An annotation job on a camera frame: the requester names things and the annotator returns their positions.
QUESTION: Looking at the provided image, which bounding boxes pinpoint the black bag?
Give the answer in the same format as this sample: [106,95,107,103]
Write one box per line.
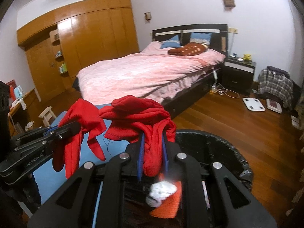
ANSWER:
[292,78,301,107]

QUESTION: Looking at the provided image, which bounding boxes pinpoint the white book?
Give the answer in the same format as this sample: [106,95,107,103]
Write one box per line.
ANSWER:
[291,115,301,129]

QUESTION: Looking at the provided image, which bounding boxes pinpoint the white bathroom scale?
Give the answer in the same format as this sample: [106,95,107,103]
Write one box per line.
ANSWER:
[242,97,266,112]

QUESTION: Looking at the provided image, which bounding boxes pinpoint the white scale with red top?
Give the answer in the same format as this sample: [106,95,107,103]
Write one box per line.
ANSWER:
[266,98,283,114]

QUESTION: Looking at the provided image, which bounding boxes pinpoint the dark wooden bed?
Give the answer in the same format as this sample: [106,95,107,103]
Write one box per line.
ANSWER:
[74,24,228,120]

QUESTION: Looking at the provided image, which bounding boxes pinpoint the red gift box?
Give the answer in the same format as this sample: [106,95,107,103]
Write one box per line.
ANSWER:
[6,79,17,98]

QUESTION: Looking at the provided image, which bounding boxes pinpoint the patterned curtain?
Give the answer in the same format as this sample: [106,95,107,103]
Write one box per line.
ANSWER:
[284,0,304,228]

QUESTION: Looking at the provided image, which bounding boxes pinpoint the thin white cable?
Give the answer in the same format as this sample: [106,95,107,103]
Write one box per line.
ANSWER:
[9,113,18,133]

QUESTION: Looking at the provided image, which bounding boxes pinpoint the person's left forearm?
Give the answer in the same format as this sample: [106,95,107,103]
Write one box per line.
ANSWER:
[0,176,42,228]

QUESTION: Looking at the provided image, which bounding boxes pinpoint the wooden wardrobe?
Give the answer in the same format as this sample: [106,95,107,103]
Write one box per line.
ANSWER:
[17,0,140,101]

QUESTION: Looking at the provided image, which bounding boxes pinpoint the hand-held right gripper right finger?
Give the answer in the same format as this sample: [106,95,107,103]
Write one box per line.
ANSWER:
[161,131,278,228]

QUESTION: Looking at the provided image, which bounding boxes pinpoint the brown dotted pillow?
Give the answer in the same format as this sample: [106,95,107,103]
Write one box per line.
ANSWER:
[168,42,208,56]

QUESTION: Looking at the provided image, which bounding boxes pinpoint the blue pillow with patterned band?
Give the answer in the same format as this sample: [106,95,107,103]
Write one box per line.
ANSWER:
[190,32,212,45]

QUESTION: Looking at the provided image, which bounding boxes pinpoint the blue table cloth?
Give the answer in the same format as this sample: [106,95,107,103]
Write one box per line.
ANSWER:
[32,104,130,206]

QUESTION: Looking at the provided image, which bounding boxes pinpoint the white power cable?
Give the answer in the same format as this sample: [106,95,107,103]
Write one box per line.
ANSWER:
[214,83,240,99]

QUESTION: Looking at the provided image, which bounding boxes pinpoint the red cloth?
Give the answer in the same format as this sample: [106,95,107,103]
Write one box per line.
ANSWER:
[53,95,177,180]

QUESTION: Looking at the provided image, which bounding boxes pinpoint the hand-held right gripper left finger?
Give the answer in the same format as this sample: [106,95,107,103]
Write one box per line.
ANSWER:
[27,133,145,228]

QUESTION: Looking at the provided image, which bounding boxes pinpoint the wooden stool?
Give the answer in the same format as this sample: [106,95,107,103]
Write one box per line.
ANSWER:
[38,106,57,127]

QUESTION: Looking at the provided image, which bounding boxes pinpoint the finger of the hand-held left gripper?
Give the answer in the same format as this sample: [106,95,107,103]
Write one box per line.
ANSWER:
[14,125,57,146]
[44,121,82,158]

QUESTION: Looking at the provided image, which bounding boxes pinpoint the white braided cloth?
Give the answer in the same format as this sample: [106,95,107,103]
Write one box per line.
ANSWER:
[11,98,26,110]

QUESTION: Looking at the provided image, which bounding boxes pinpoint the dark nightstand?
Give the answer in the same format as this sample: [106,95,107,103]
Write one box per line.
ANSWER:
[222,57,256,91]

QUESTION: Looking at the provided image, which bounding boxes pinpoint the black trash bin with liner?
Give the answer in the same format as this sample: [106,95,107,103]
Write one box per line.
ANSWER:
[95,129,254,228]

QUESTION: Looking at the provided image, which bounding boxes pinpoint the plaid cloth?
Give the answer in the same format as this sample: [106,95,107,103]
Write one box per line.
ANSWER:
[258,68,294,108]

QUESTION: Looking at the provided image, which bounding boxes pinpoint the white tissue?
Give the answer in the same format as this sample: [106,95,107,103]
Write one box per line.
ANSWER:
[145,180,177,208]

